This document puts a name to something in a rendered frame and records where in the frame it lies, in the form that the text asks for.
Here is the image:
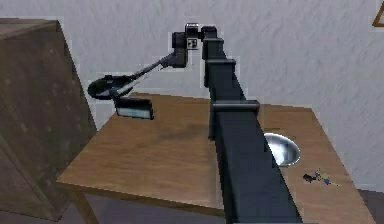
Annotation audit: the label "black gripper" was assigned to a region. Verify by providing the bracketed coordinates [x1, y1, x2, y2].
[87, 31, 189, 101]

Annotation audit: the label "black flat rectangular device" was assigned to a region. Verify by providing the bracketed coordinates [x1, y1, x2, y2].
[113, 97, 155, 121]

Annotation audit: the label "brown wooden table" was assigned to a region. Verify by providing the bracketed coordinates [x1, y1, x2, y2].
[55, 92, 378, 224]

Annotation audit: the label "brown wooden cupboard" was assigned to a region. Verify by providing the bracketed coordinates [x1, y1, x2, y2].
[0, 17, 98, 223]

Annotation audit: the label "silver metal bowl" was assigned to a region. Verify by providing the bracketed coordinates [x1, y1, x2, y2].
[263, 132, 302, 168]

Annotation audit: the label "bunch of keys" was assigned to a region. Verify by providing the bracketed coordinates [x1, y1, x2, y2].
[302, 168, 342, 188]

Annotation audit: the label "brown framed wall picture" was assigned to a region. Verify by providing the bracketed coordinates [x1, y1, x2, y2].
[371, 1, 384, 28]

